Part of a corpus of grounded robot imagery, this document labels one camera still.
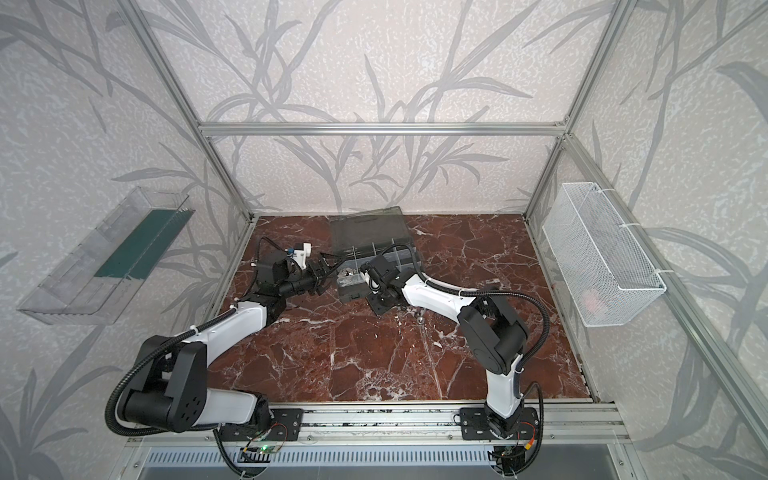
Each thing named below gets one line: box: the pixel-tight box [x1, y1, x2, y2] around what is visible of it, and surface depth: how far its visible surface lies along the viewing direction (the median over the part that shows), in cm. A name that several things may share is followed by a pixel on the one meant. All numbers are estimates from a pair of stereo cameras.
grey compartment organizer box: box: [330, 206, 422, 303], surface depth 119 cm
